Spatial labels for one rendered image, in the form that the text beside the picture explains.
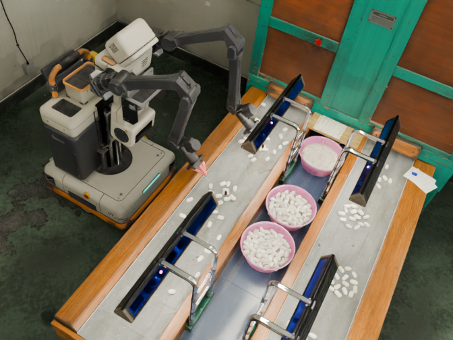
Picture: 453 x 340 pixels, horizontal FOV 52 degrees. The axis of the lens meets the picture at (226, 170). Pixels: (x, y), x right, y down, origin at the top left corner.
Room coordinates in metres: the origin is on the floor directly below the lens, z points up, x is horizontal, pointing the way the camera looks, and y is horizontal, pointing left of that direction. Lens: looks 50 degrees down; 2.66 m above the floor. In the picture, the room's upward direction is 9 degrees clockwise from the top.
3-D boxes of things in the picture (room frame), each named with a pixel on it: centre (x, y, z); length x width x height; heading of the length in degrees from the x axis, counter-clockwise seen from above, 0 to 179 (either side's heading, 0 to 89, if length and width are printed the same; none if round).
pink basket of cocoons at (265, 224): (1.18, -0.25, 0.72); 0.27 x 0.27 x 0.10
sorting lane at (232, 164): (1.42, 0.02, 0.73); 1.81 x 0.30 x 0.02; 158
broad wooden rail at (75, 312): (1.50, 0.21, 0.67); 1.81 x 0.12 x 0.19; 158
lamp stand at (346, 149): (1.61, -0.65, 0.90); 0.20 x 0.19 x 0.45; 158
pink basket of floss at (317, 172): (1.85, -0.53, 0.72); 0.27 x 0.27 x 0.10
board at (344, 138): (2.05, -0.61, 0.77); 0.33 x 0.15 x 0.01; 68
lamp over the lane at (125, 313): (0.90, 0.16, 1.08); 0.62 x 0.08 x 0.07; 158
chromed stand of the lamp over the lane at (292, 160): (1.77, -0.28, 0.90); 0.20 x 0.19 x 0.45; 158
